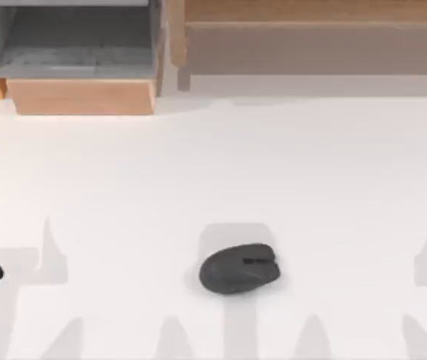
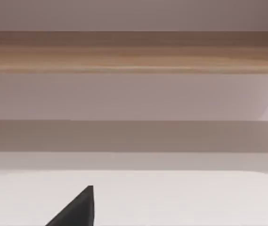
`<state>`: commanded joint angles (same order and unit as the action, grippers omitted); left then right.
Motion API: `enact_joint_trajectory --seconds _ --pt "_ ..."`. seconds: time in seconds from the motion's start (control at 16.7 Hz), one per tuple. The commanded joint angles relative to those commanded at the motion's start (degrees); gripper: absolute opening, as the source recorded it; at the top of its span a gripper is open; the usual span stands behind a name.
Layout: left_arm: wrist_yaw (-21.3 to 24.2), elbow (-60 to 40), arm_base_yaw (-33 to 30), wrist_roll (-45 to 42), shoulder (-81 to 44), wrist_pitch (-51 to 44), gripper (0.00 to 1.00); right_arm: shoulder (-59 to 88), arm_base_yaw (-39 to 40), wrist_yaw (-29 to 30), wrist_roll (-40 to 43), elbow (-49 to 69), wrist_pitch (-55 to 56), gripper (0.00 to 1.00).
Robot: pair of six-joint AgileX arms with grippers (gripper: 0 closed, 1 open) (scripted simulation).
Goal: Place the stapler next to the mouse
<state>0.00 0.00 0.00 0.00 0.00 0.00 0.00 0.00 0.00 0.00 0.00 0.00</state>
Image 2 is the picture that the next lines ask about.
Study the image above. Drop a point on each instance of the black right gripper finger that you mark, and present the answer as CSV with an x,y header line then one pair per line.
x,y
82,209

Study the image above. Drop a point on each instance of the wooden shelf board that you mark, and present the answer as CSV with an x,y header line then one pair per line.
x,y
133,51

